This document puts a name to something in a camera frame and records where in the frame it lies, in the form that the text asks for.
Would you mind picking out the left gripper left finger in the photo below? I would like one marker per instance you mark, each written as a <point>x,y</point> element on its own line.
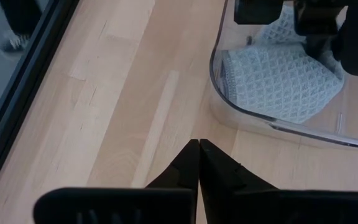
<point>182,177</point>

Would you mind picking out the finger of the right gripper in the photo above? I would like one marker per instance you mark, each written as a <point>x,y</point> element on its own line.
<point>315,45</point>

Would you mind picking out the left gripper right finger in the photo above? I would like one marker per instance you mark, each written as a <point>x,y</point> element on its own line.
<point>222,180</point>

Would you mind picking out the light grey microfiber towel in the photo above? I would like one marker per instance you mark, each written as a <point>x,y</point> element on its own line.
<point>275,87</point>

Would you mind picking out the clear plastic bin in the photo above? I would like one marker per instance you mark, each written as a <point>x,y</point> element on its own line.
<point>322,134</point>

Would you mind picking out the person's shoe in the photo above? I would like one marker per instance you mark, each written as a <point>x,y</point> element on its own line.
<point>14,43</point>

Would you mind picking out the person's leg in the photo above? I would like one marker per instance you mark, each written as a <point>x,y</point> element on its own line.
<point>20,15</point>

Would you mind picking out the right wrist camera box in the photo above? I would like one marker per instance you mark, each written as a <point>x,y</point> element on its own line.
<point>258,12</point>

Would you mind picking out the black aluminium table frame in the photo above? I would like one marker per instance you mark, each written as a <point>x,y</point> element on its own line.
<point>26,77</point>

